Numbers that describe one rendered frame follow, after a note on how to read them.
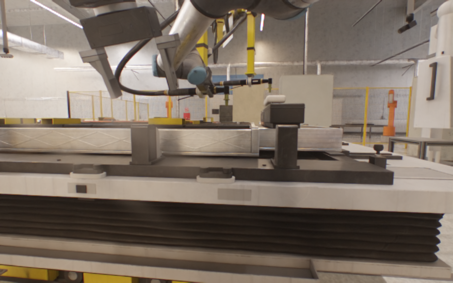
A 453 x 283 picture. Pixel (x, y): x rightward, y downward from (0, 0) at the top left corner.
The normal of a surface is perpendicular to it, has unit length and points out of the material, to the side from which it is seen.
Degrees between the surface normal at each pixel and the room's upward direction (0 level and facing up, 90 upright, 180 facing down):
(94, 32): 114
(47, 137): 90
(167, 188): 90
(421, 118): 90
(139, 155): 90
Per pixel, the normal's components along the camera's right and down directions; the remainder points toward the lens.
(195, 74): 0.38, 0.80
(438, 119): -0.95, 0.03
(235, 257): -0.11, 0.10
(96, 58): -0.09, 0.49
